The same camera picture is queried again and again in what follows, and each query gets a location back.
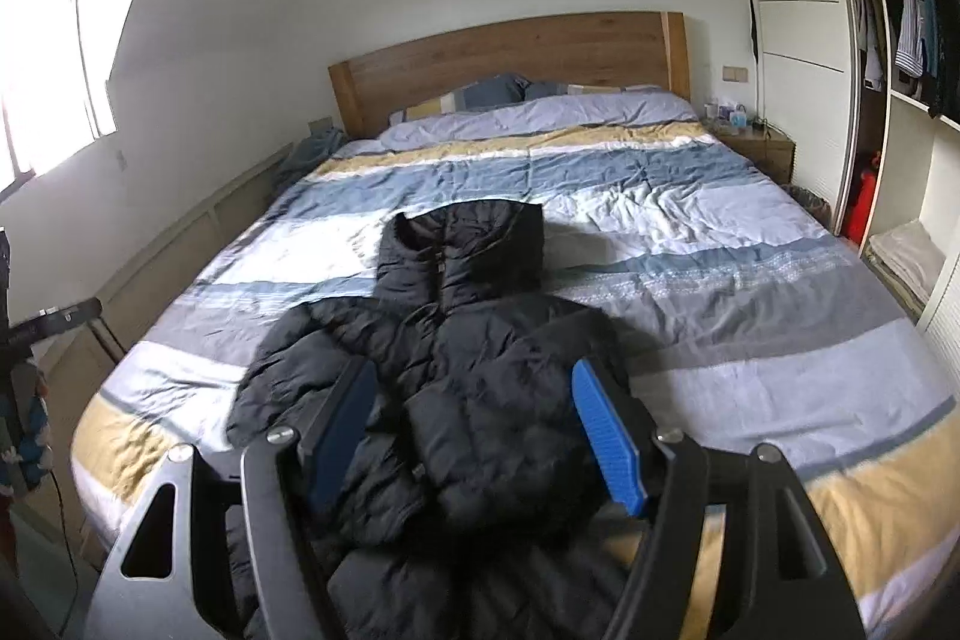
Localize white open wardrobe shelf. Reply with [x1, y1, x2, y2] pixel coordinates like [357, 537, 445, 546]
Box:
[850, 0, 958, 375]

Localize striped pillow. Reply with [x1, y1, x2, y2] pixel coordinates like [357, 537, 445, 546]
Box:
[387, 73, 656, 127]

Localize bright window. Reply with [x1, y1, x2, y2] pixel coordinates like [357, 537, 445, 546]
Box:
[2, 0, 116, 195]

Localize wooden nightstand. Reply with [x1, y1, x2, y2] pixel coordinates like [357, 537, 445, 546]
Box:
[701, 119, 796, 185]

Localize folded white cloth on shelf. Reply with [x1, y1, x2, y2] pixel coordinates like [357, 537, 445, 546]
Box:
[864, 220, 946, 319]

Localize wall switch plate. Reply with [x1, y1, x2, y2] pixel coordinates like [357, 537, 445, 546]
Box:
[722, 65, 748, 85]

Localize wooden headboard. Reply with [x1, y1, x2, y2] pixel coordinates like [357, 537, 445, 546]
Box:
[329, 11, 692, 138]

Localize white wardrobe sliding door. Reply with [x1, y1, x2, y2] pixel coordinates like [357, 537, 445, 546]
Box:
[752, 0, 856, 229]

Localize hanging clothes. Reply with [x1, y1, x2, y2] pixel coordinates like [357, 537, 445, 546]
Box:
[854, 0, 958, 120]

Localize striped duvet cover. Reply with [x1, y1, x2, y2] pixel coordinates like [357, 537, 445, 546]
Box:
[71, 91, 958, 638]

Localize dark blue blanket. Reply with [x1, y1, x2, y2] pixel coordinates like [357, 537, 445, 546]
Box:
[272, 125, 347, 200]

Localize red object in wardrobe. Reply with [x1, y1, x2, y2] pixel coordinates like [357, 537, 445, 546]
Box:
[841, 151, 880, 247]

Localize black puffer jacket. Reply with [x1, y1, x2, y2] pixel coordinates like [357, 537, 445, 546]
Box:
[226, 200, 626, 638]

